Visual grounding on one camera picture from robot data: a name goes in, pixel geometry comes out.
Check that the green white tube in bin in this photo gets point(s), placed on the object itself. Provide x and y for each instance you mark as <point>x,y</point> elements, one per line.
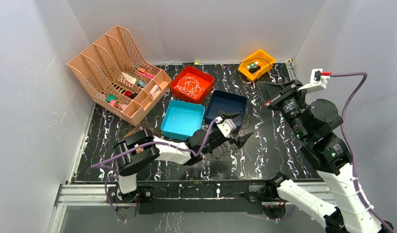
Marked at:
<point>256,63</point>

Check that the red square tray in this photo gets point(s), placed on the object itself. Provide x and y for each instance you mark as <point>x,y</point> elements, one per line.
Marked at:
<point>192,85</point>

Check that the navy blue square tray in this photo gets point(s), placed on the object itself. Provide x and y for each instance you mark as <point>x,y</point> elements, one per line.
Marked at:
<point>226,102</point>

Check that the white box in organizer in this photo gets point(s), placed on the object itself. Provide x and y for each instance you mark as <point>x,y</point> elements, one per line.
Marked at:
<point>130,79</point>

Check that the pink marker in organizer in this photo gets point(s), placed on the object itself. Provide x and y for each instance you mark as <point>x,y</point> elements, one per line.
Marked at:
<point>144,72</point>

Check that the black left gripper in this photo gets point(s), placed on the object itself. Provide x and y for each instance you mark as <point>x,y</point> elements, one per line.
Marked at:
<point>230,139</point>

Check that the three days to see book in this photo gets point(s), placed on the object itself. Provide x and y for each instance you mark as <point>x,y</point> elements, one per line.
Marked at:
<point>142,126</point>

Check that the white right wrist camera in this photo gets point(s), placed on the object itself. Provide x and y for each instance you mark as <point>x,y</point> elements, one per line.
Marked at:
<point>318,81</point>

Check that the peach plastic file organizer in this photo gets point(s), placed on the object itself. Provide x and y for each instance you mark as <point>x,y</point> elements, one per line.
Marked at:
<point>99,71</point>

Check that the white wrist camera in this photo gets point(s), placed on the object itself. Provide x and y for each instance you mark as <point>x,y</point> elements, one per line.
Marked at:
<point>227,127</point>
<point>318,81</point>

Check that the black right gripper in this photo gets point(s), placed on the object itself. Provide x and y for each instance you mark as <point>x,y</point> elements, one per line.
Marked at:
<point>272,93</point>

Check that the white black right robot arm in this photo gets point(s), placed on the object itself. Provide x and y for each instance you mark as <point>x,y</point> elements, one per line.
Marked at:
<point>313,124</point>

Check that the cyan square tray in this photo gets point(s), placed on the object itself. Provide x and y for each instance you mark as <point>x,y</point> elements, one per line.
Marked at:
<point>182,119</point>

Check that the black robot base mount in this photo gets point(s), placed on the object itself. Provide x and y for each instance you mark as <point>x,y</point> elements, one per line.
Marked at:
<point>249,197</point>

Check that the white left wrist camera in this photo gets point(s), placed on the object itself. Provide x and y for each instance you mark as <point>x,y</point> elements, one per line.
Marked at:
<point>227,127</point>

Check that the aluminium frame rail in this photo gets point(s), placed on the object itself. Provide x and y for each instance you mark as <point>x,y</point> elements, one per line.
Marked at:
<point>93,194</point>

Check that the green pink tape rolls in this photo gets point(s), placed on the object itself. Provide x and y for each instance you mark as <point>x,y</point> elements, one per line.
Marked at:
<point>113,101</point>

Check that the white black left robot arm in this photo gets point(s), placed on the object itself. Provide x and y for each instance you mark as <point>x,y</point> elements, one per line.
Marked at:
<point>138,150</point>

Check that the red ball in organizer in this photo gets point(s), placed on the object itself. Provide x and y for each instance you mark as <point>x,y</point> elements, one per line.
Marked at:
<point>128,94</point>

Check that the yellow plastic bin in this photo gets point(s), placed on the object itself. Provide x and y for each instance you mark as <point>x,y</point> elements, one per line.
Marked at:
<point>266,62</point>

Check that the black tube in bin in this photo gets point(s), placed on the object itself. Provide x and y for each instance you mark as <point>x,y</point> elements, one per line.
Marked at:
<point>254,69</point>

